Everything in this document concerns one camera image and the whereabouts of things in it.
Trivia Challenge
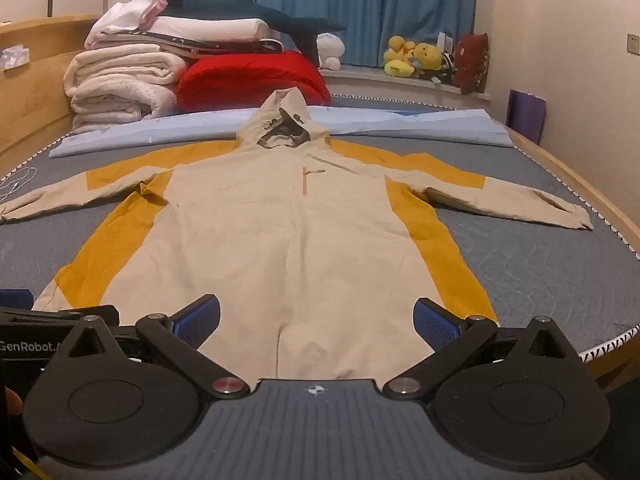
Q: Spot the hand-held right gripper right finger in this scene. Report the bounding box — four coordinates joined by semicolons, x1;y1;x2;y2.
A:
382;297;593;401

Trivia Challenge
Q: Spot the blue curtain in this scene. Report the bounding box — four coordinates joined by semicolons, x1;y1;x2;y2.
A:
256;0;478;68

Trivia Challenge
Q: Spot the teal shark plush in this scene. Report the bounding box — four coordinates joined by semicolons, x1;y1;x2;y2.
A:
162;0;348;68

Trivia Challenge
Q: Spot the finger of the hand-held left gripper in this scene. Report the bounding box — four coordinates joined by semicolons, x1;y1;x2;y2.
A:
0;287;32;308

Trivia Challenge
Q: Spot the tissue pack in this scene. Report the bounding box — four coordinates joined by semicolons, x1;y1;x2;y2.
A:
0;45;31;71

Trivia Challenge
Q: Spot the white cable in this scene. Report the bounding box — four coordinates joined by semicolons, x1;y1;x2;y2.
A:
0;165;38;203

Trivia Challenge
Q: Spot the white and pink garment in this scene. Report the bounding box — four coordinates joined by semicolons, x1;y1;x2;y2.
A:
85;0;168;48

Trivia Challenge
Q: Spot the red fluffy blanket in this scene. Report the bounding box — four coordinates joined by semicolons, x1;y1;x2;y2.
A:
176;51;332;120

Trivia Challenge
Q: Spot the cream folded blanket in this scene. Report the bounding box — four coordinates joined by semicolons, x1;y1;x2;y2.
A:
63;42;188;135

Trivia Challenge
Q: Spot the yellow plush toy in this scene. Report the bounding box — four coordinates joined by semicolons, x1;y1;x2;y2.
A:
412;42;443;78
383;36;418;78

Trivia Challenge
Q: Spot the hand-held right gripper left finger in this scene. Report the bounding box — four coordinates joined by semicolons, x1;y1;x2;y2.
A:
46;294;251;401

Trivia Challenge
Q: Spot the wooden bed frame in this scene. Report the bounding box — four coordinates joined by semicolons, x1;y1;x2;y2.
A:
0;14;640;391

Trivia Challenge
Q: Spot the purple folder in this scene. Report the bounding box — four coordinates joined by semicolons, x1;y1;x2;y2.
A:
506;89;546;145

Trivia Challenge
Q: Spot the light blue folded sheet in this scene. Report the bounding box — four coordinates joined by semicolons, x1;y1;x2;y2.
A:
50;105;513;161

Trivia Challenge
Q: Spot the white plush toy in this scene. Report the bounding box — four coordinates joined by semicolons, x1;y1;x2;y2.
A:
316;32;346;70

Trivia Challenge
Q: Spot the dark red cushion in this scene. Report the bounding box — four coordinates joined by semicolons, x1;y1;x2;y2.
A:
452;32;490;96

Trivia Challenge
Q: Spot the window sill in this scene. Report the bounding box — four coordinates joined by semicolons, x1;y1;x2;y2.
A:
320;65;493;111

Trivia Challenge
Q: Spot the beige and yellow hooded jacket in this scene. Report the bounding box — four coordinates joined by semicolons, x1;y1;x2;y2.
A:
0;87;596;383

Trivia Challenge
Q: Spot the dark star-patterned blanket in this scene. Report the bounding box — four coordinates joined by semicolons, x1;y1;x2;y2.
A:
97;30;286;58

